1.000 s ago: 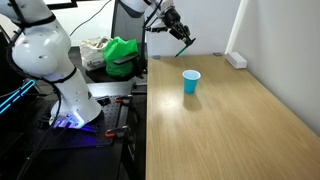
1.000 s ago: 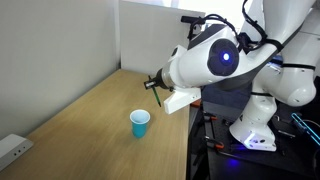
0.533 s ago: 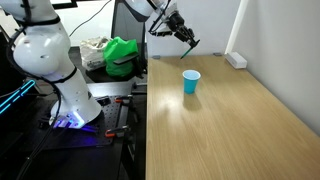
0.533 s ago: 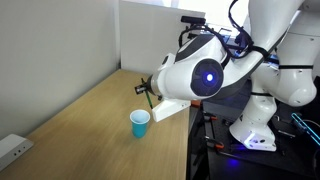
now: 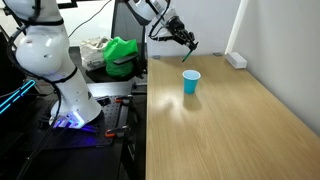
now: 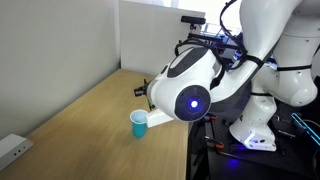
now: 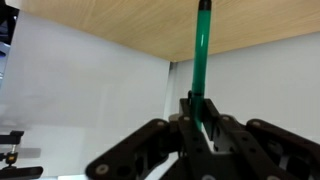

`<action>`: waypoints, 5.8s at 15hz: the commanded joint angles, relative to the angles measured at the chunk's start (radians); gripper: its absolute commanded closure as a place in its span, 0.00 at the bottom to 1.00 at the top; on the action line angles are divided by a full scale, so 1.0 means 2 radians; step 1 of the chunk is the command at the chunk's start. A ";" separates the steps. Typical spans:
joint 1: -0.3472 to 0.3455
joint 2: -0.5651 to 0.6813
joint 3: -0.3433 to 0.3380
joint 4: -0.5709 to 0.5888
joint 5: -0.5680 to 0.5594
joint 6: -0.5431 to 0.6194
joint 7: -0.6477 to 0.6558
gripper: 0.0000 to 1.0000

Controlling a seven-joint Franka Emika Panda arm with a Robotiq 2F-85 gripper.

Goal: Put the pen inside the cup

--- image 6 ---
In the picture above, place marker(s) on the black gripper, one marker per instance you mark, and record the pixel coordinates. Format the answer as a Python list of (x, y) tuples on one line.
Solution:
[(140, 91)]

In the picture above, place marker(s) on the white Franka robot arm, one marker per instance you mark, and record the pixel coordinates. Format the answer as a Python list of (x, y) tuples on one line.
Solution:
[(260, 30)]

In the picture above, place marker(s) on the blue plastic cup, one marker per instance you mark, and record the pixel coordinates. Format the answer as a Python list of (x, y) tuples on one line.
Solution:
[(139, 128)]

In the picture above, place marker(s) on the white partition panel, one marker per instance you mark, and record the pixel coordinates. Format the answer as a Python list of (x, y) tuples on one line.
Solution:
[(146, 33)]

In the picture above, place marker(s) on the white rectangular box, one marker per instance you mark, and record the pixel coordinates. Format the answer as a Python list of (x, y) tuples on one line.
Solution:
[(13, 148)]

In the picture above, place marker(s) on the blue neon light strip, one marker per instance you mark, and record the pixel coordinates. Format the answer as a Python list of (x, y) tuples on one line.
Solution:
[(305, 128)]

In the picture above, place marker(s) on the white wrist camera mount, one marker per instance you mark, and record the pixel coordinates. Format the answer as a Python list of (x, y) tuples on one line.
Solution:
[(158, 118)]

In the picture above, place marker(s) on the black camera on stand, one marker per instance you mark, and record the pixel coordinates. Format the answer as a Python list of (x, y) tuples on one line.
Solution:
[(193, 19)]

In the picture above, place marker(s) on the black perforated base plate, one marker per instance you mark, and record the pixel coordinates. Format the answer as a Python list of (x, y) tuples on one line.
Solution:
[(253, 163)]

